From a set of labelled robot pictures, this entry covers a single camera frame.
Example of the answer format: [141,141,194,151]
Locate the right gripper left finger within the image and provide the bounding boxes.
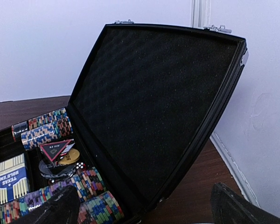
[25,185,81,224]

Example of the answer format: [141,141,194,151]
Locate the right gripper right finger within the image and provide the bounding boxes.
[210,182,280,224]

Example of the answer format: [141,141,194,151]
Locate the back right chip row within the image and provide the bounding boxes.
[0,167,107,224]

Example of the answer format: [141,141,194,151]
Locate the chip row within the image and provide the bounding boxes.
[0,167,107,224]
[77,191,125,224]
[11,107,68,142]
[21,123,61,150]

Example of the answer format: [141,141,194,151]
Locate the front right chip row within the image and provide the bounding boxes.
[77,191,125,224]

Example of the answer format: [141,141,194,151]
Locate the red dice in case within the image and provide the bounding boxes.
[76,162,87,170]

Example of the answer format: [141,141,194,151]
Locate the yellow round button in case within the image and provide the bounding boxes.
[58,148,80,165]

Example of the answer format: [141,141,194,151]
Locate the red black triangle card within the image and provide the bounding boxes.
[39,139,75,162]

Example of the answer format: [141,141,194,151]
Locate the boxed card decks in case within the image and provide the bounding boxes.
[0,154,30,205]

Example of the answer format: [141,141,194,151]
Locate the front left chip row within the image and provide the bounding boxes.
[21,123,61,150]

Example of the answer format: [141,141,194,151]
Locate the back left chip row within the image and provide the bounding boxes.
[11,107,68,142]

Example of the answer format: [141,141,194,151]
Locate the black poker chip case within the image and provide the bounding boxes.
[0,21,248,224]

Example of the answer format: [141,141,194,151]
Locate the right aluminium frame post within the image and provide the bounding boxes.
[190,0,211,28]

